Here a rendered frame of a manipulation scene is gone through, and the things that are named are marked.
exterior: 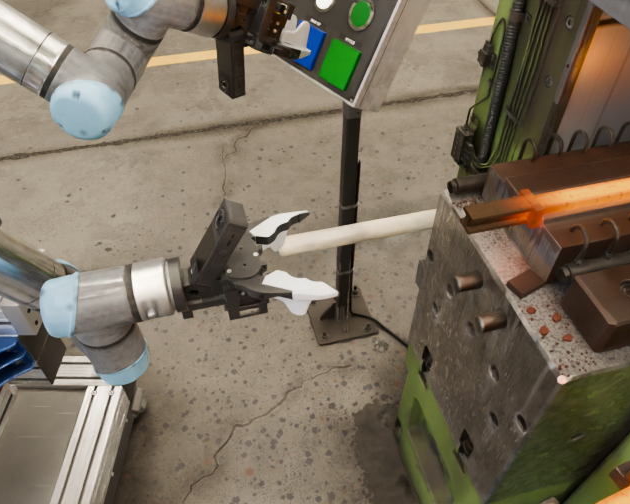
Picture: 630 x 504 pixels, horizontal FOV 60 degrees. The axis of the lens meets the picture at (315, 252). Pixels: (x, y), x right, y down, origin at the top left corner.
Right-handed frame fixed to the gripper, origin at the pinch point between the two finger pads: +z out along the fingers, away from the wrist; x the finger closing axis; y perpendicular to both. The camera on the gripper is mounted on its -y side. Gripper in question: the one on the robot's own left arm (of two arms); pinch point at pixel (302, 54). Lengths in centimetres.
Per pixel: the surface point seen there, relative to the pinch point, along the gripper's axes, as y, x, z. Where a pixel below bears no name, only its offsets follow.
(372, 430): -90, -27, 55
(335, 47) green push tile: 2.5, 2.1, 9.6
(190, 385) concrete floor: -107, 19, 26
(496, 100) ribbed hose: 5.9, -21.8, 30.9
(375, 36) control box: 7.4, -5.1, 10.3
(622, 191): 4, -53, 16
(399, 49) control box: 6.9, -7.0, 15.9
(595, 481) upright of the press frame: -43, -75, 33
